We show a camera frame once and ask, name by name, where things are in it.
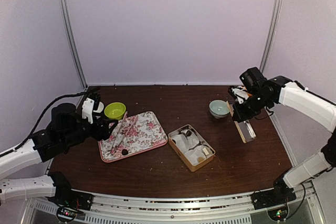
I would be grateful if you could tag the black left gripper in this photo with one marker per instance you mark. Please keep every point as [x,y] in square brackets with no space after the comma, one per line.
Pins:
[105,133]

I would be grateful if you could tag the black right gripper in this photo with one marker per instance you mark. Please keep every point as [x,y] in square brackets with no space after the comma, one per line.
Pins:
[240,116]

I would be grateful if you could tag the pink metal tongs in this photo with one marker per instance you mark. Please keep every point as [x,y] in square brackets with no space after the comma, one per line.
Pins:
[123,131]

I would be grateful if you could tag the bear print tin lid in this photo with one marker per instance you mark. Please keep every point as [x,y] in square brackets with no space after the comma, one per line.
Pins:
[245,130]

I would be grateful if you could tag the white chocolate piece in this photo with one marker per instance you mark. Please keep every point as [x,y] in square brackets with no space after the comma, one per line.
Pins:
[205,151]

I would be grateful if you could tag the caramel shell chocolate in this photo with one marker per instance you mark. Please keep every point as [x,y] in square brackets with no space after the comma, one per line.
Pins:
[200,159]

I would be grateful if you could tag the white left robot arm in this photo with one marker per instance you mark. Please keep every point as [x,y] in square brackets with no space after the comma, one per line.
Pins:
[37,148]

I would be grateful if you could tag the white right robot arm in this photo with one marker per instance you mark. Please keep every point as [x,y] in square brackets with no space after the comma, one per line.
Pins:
[280,93]

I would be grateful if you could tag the lime green plastic bowl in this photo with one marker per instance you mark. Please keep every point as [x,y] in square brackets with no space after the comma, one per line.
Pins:
[115,110]

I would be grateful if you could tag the pink floral serving tray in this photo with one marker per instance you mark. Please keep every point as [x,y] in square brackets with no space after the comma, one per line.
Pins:
[147,134]

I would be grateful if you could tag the light blue ceramic bowl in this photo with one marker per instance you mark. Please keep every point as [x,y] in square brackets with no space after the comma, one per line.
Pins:
[219,109]

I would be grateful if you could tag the tan tin box paper cups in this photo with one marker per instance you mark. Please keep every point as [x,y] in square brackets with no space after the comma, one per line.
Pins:
[189,148]

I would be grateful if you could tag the left circuit board with leds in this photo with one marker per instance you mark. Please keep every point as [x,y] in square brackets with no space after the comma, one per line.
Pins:
[65,214]

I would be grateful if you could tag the circuit board with leds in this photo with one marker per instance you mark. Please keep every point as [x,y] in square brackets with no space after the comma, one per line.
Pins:
[279,214]
[65,214]

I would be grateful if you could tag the right circuit board with leds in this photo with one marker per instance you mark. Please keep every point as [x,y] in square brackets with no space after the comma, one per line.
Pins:
[279,214]

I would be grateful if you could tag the right rear aluminium corner post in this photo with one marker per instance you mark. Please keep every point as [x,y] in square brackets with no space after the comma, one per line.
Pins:
[276,10]

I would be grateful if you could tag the aluminium corner post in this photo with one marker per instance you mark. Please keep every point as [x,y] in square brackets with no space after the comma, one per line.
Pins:
[276,10]
[72,43]

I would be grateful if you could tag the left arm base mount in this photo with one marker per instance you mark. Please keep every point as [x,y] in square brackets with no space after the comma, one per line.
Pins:
[66,196]

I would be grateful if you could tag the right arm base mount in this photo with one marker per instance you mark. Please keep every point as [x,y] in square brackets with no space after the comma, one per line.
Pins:
[280,194]

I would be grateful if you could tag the right side aluminium base rail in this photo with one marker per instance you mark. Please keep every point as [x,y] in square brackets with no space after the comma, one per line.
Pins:
[301,135]

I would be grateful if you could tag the front aluminium frame rail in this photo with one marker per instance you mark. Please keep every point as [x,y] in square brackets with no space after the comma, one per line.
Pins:
[236,208]

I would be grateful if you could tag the left rear aluminium corner post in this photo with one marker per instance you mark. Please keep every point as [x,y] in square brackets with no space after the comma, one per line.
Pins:
[72,43]

